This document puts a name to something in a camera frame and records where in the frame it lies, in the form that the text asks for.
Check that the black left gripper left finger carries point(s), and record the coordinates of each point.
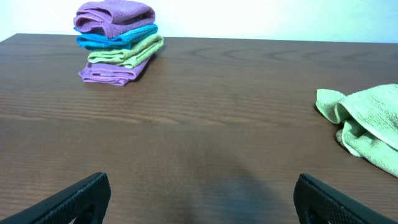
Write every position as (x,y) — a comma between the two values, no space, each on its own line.
(84,202)

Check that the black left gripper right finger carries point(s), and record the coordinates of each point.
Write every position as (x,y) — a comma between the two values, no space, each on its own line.
(318,203)

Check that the light green microfiber cloth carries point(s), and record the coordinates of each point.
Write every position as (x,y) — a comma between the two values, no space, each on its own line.
(368,121)

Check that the bottom purple folded cloth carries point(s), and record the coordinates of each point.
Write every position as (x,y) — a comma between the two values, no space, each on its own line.
(111,74)

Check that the purple folded cloth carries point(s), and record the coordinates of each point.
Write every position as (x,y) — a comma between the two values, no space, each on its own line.
(111,74)
(112,17)

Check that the blue folded cloth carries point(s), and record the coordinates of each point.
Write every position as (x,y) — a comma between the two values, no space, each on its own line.
(91,41)

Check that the green folded cloth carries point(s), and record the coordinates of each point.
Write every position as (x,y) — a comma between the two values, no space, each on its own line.
(128,58)

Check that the top purple folded cloth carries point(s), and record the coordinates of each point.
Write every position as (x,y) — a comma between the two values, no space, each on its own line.
(112,17)

